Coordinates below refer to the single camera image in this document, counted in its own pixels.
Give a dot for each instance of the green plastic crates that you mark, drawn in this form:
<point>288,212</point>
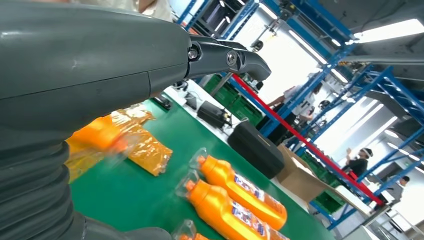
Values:
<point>232,102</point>

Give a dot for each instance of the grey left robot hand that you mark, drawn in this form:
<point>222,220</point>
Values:
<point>82,66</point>

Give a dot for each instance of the small black flat device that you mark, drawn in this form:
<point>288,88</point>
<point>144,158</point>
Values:
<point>190,101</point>

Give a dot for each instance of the blue steel rack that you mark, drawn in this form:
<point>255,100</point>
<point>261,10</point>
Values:
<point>387,79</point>

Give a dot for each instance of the green table mat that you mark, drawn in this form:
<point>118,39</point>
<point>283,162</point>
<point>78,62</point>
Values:
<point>139,205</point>

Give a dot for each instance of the black zippered carrying case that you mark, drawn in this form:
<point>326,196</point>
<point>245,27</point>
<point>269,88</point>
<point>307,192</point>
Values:
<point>255,149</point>

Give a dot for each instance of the black label printer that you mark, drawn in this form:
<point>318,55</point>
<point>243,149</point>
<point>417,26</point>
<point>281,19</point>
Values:
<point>212,114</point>

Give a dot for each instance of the red rack beam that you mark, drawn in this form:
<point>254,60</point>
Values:
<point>298,136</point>

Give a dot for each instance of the fluorescent ceiling light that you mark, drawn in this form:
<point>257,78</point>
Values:
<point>391,31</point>

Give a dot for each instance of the brown cardboard box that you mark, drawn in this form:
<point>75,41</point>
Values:
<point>298,179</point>

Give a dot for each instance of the yellow taped cardboard sheet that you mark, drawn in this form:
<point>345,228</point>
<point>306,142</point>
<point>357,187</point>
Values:
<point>149,155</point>

